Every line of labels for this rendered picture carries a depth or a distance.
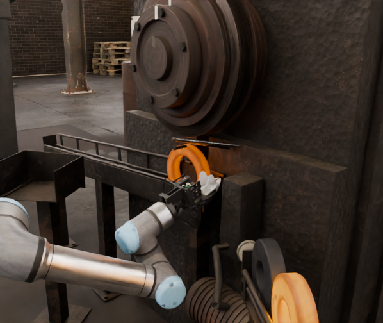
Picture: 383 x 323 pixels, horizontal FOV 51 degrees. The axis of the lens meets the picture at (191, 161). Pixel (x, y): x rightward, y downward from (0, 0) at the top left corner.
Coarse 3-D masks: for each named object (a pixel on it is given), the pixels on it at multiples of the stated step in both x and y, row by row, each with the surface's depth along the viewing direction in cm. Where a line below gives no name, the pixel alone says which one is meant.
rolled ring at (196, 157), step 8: (184, 144) 131; (176, 152) 131; (184, 152) 128; (192, 152) 125; (200, 152) 126; (168, 160) 135; (176, 160) 134; (192, 160) 126; (200, 160) 124; (168, 168) 136; (176, 168) 136; (200, 168) 124; (208, 168) 125; (168, 176) 137; (176, 176) 136
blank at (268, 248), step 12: (264, 240) 83; (252, 252) 90; (264, 252) 81; (276, 252) 80; (252, 264) 90; (264, 264) 81; (276, 264) 78; (252, 276) 90; (264, 276) 87; (264, 288) 85; (264, 300) 81
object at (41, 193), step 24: (0, 168) 150; (24, 168) 164; (48, 168) 163; (72, 168) 151; (0, 192) 151; (24, 192) 154; (48, 192) 152; (72, 192) 152; (48, 216) 154; (48, 240) 157; (48, 288) 165; (48, 312) 169; (72, 312) 177
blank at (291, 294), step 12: (276, 276) 73; (288, 276) 68; (300, 276) 68; (276, 288) 73; (288, 288) 66; (300, 288) 65; (276, 300) 73; (288, 300) 66; (300, 300) 64; (312, 300) 64; (276, 312) 73; (288, 312) 72; (300, 312) 62; (312, 312) 63
